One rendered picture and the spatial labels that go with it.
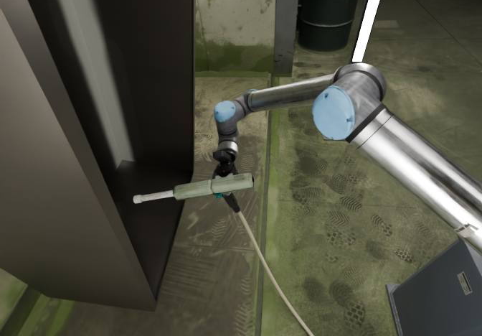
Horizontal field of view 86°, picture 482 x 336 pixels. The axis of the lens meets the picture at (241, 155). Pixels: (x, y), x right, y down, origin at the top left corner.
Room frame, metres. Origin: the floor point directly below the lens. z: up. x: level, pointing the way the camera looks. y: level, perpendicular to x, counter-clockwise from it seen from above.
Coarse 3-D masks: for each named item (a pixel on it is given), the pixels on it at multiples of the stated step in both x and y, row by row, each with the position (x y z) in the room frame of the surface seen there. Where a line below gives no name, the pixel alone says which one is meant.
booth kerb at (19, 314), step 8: (24, 288) 0.44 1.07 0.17; (32, 288) 0.45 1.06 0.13; (24, 296) 0.41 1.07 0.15; (32, 296) 0.42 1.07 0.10; (16, 304) 0.37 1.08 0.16; (24, 304) 0.38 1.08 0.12; (32, 304) 0.39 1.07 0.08; (16, 312) 0.34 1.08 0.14; (24, 312) 0.35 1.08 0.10; (8, 320) 0.31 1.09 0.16; (16, 320) 0.32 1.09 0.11; (24, 320) 0.33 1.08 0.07; (0, 328) 0.28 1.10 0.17; (8, 328) 0.29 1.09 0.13; (16, 328) 0.29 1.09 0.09
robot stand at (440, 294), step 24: (456, 240) 0.32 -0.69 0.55; (432, 264) 0.30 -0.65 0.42; (456, 264) 0.25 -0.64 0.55; (480, 264) 0.22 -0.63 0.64; (408, 288) 0.28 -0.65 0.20; (432, 288) 0.23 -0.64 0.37; (456, 288) 0.20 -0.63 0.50; (480, 288) 0.17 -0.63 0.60; (408, 312) 0.20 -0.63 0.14; (432, 312) 0.17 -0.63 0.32; (456, 312) 0.14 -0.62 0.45; (480, 312) 0.12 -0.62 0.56
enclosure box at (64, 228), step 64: (0, 0) 0.20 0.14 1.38; (64, 0) 0.81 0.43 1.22; (128, 0) 0.82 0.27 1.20; (192, 0) 0.79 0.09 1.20; (0, 64) 0.20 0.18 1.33; (64, 64) 0.73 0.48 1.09; (128, 64) 0.83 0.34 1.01; (192, 64) 0.80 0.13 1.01; (0, 128) 0.21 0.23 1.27; (64, 128) 0.20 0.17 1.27; (128, 128) 0.85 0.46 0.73; (192, 128) 0.80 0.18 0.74; (0, 192) 0.22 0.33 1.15; (64, 192) 0.21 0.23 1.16; (128, 192) 0.68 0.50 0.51; (0, 256) 0.26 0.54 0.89; (64, 256) 0.23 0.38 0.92; (128, 256) 0.21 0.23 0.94
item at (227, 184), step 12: (204, 180) 0.60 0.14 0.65; (216, 180) 0.58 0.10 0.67; (228, 180) 0.57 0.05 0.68; (240, 180) 0.55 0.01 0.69; (168, 192) 0.58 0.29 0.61; (180, 192) 0.56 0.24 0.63; (192, 192) 0.55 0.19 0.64; (204, 192) 0.55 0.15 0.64; (216, 192) 0.55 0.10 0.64; (228, 192) 0.55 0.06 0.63; (228, 204) 0.56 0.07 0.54
